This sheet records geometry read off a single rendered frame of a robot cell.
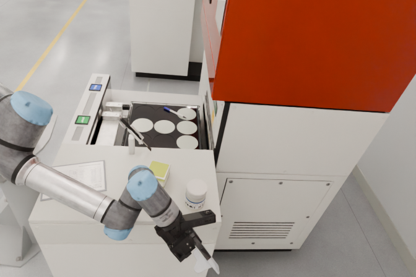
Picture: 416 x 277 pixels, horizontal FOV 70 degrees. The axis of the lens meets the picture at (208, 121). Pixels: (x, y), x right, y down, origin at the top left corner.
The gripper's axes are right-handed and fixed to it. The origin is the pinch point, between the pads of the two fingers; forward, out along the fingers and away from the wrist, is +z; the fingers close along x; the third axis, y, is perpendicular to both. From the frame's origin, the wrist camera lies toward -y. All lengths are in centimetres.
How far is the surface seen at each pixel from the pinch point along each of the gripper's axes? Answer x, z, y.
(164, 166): -26.2, -22.1, -5.8
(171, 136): -57, -19, -17
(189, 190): -12.4, -15.6, -7.2
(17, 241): -120, -4, 90
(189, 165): -33.1, -13.2, -13.7
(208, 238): -15.9, 6.8, -2.4
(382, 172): -78, 117, -136
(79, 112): -71, -51, 9
